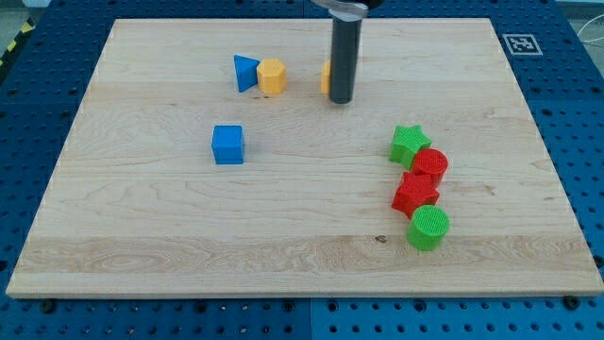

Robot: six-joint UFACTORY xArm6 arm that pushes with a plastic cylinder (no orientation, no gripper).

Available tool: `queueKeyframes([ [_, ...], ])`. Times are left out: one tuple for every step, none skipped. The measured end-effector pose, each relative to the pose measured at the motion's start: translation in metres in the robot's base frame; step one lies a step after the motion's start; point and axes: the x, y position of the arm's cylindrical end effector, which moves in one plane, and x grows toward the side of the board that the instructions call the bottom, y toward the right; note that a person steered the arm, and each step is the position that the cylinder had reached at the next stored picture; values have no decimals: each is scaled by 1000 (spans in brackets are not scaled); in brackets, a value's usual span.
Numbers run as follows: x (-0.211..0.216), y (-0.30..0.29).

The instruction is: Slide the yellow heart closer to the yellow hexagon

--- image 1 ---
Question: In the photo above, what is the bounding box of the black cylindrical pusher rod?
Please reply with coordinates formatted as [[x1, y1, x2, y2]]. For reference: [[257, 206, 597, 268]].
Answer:
[[329, 14, 362, 105]]

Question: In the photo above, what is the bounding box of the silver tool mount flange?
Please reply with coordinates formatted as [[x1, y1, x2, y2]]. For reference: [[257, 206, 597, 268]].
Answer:
[[310, 0, 383, 22]]

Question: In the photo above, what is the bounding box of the yellow heart block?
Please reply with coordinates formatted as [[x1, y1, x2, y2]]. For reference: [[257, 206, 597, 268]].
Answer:
[[320, 60, 331, 94]]

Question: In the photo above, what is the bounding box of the yellow hexagon block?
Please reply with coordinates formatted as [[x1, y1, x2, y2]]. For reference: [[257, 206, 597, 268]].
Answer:
[[257, 59, 287, 94]]

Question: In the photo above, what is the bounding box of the blue triangle block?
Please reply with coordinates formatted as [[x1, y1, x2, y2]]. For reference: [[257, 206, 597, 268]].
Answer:
[[233, 55, 260, 93]]

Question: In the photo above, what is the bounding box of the green star block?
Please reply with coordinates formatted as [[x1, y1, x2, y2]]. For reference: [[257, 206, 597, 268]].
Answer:
[[389, 125, 431, 170]]

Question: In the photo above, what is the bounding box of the red cylinder block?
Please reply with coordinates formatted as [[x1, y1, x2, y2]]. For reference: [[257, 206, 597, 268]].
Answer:
[[411, 148, 449, 187]]

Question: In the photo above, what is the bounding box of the blue cube block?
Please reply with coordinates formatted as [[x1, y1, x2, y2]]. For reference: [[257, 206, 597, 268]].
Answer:
[[211, 125, 244, 164]]

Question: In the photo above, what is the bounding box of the red star block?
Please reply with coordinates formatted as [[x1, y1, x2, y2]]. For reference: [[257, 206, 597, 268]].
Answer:
[[392, 172, 440, 219]]

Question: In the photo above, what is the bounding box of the white fiducial marker tag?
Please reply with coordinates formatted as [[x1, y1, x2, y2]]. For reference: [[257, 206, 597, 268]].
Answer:
[[503, 34, 543, 56]]

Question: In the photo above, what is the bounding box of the light wooden board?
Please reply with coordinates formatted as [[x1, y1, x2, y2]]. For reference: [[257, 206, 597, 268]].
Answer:
[[7, 18, 603, 298]]

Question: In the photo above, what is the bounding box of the green cylinder block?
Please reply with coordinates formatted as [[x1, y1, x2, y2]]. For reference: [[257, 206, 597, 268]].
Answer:
[[407, 205, 450, 251]]

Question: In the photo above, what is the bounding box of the yellow black hazard tape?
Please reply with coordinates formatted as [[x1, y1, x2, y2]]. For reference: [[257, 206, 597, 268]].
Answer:
[[1, 17, 36, 69]]

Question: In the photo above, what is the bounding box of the white cable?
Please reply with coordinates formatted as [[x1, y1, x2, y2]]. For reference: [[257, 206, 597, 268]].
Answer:
[[576, 13, 604, 47]]

